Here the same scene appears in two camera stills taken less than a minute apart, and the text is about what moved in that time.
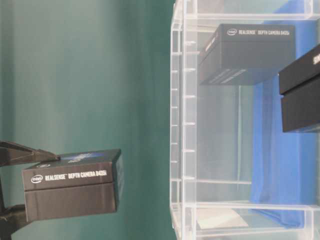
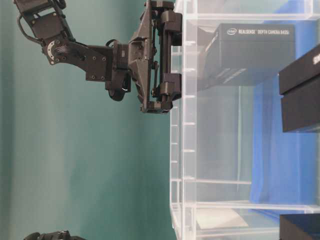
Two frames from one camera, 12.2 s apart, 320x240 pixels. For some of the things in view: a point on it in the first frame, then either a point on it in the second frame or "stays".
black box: (247, 54) stays
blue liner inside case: (286, 164) stays
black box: (299, 89) stays
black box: (75, 184) → (301, 226)
